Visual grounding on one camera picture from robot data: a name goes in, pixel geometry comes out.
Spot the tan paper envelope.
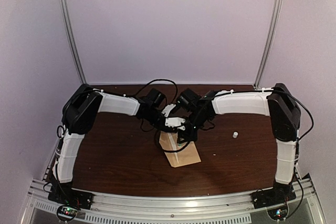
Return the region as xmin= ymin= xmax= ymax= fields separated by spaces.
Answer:
xmin=159 ymin=132 xmax=201 ymax=168

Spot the white paper letter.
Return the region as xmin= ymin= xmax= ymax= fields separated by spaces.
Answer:
xmin=168 ymin=133 xmax=179 ymax=163

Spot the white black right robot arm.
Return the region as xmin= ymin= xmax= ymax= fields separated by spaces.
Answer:
xmin=177 ymin=83 xmax=304 ymax=204

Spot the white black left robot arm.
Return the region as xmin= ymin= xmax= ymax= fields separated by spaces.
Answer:
xmin=52 ymin=84 xmax=185 ymax=184

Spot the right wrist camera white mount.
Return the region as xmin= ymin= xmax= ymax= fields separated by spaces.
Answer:
xmin=165 ymin=117 xmax=186 ymax=131

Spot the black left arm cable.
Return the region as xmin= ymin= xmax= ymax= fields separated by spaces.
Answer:
xmin=136 ymin=78 xmax=179 ymax=104

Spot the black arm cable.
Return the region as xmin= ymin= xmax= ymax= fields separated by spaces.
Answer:
xmin=136 ymin=78 xmax=179 ymax=104
xmin=272 ymin=89 xmax=314 ymax=141

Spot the aluminium front frame rail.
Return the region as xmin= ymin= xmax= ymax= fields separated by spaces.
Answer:
xmin=18 ymin=178 xmax=327 ymax=223

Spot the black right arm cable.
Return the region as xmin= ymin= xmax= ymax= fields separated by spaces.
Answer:
xmin=272 ymin=89 xmax=314 ymax=141

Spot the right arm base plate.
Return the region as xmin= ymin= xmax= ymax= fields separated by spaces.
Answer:
xmin=251 ymin=185 xmax=296 ymax=222

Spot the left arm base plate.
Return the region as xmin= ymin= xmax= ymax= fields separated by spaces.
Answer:
xmin=48 ymin=187 xmax=93 ymax=223

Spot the left aluminium corner post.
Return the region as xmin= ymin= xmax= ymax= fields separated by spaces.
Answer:
xmin=59 ymin=0 xmax=87 ymax=84

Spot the aluminium corner post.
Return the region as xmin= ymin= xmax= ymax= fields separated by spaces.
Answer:
xmin=254 ymin=0 xmax=284 ymax=88
xmin=59 ymin=0 xmax=87 ymax=84

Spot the right aluminium corner post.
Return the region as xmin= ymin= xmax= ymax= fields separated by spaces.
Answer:
xmin=254 ymin=0 xmax=284 ymax=88

